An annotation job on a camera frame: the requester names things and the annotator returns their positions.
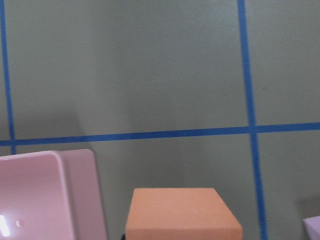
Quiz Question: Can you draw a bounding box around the orange block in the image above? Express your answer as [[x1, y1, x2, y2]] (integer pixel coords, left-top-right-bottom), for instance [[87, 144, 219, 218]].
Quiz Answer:
[[124, 187, 243, 240]]

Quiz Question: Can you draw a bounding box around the pink block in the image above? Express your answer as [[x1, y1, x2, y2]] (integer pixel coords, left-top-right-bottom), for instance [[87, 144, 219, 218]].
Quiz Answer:
[[302, 216, 320, 240]]

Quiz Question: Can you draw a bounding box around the pink bin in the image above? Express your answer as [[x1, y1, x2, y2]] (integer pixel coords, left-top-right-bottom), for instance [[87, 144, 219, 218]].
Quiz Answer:
[[0, 149, 108, 240]]

